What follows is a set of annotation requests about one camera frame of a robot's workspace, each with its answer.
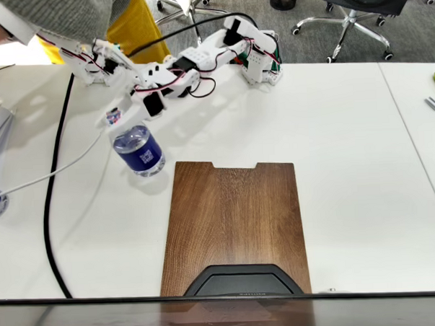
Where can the chrome base office chair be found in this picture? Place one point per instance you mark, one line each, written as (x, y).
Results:
(193, 16)

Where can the black monitor stand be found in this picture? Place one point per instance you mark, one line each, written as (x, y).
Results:
(244, 281)

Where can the black monitor screen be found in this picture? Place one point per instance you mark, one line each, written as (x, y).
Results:
(65, 321)

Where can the brown wooden board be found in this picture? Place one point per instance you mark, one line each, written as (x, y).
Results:
(234, 213)

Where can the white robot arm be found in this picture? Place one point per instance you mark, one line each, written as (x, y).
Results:
(202, 57)

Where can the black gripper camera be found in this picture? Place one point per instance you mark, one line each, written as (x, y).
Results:
(102, 49)

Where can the yellow skirt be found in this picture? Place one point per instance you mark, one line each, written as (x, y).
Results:
(139, 29)

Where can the white leader arm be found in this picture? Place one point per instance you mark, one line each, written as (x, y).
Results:
(79, 64)

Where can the small grey clip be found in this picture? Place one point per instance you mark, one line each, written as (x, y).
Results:
(432, 104)

